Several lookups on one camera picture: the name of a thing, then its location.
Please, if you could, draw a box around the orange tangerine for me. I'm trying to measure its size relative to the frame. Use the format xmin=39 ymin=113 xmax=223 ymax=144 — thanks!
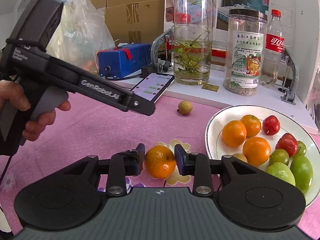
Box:
xmin=144 ymin=145 xmax=176 ymax=179
xmin=242 ymin=137 xmax=271 ymax=167
xmin=240 ymin=114 xmax=261 ymax=137

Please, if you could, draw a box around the red small apple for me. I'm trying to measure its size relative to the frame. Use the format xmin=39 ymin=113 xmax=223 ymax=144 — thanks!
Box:
xmin=263 ymin=115 xmax=280 ymax=136
xmin=275 ymin=133 xmax=298 ymax=158

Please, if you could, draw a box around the yellow-brown longan fruit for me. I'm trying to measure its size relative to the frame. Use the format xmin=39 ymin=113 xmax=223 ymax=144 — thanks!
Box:
xmin=177 ymin=101 xmax=193 ymax=115

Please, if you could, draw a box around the left hand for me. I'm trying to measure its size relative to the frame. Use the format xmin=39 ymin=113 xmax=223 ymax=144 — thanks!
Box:
xmin=0 ymin=80 xmax=72 ymax=142

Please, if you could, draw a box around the small green jujube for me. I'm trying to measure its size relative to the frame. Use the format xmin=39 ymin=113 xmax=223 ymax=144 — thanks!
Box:
xmin=269 ymin=149 xmax=290 ymax=166
xmin=295 ymin=140 xmax=307 ymax=157

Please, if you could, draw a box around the large green jujube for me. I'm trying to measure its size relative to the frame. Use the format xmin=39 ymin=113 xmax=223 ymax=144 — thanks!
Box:
xmin=290 ymin=155 xmax=313 ymax=194

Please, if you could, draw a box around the white plastic bag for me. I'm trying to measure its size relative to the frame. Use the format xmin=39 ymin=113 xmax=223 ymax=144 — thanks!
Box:
xmin=47 ymin=0 xmax=115 ymax=75

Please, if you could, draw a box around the orange tangerine in plate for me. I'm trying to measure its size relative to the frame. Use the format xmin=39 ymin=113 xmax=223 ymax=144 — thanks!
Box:
xmin=240 ymin=114 xmax=261 ymax=137

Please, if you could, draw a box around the white ceramic plate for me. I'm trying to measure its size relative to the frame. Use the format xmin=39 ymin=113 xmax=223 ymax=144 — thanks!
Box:
xmin=204 ymin=104 xmax=320 ymax=209

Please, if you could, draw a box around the blue power box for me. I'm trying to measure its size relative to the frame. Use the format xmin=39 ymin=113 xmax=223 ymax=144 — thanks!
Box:
xmin=97 ymin=44 xmax=151 ymax=79

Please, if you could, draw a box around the black smartphone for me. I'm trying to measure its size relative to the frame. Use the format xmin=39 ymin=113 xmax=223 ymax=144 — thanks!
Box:
xmin=131 ymin=73 xmax=175 ymax=103

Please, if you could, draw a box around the gold square sticker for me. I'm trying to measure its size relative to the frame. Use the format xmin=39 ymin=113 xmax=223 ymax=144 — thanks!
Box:
xmin=201 ymin=83 xmax=219 ymax=92

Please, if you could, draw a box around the cardboard box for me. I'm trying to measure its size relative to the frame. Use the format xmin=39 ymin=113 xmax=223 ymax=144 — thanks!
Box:
xmin=90 ymin=0 xmax=165 ymax=44

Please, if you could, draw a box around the cola plastic bottle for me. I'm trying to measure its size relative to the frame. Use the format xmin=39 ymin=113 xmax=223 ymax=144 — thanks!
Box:
xmin=260 ymin=9 xmax=285 ymax=88

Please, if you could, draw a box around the clear plastic tea jar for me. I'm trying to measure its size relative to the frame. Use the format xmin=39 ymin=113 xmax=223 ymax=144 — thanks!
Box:
xmin=223 ymin=9 xmax=267 ymax=96

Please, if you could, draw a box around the glass vase with plant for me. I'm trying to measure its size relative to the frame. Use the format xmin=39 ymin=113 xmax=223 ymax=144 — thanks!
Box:
xmin=172 ymin=0 xmax=214 ymax=85

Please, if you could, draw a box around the grey arch bracket right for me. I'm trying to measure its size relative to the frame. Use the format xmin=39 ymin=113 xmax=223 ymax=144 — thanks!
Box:
xmin=278 ymin=48 xmax=299 ymax=105

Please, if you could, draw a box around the grey arch bracket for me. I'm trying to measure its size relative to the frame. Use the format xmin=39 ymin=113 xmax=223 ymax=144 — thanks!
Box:
xmin=150 ymin=28 xmax=173 ymax=73
xmin=278 ymin=48 xmax=299 ymax=105

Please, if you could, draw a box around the grey arch bracket left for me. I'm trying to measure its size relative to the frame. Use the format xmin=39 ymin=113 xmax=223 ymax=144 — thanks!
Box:
xmin=150 ymin=28 xmax=173 ymax=73

